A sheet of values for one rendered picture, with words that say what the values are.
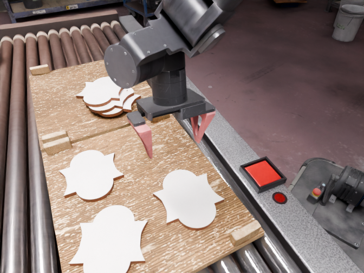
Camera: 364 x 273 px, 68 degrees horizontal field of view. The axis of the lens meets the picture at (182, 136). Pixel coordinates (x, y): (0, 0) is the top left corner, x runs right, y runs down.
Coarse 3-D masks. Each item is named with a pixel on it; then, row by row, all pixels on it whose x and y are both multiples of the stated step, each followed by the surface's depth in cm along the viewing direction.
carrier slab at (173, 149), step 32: (128, 128) 72; (160, 128) 72; (64, 160) 63; (128, 160) 63; (160, 160) 63; (192, 160) 63; (64, 192) 56; (128, 192) 56; (224, 192) 56; (64, 224) 51; (160, 224) 51; (224, 224) 51; (64, 256) 46; (160, 256) 46; (192, 256) 46; (224, 256) 48
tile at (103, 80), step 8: (96, 80) 82; (104, 80) 82; (88, 88) 78; (96, 88) 78; (104, 88) 78; (112, 88) 78; (120, 88) 78; (80, 96) 76; (88, 96) 75; (96, 96) 75; (104, 96) 75; (112, 96) 75; (88, 104) 73; (96, 104) 73; (104, 104) 73
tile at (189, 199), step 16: (176, 176) 58; (192, 176) 58; (160, 192) 55; (176, 192) 55; (192, 192) 55; (208, 192) 55; (176, 208) 52; (192, 208) 52; (208, 208) 52; (192, 224) 50; (208, 224) 50
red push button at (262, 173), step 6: (264, 162) 64; (246, 168) 62; (252, 168) 62; (258, 168) 62; (264, 168) 62; (270, 168) 62; (252, 174) 61; (258, 174) 61; (264, 174) 61; (270, 174) 61; (276, 174) 61; (258, 180) 60; (264, 180) 60; (270, 180) 60
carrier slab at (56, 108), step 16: (80, 64) 99; (96, 64) 99; (32, 80) 90; (48, 80) 90; (64, 80) 90; (80, 80) 90; (32, 96) 83; (48, 96) 83; (64, 96) 83; (144, 96) 83; (48, 112) 77; (64, 112) 77; (80, 112) 77; (128, 112) 77; (48, 128) 72; (64, 128) 72; (80, 128) 72; (96, 128) 72; (112, 128) 72
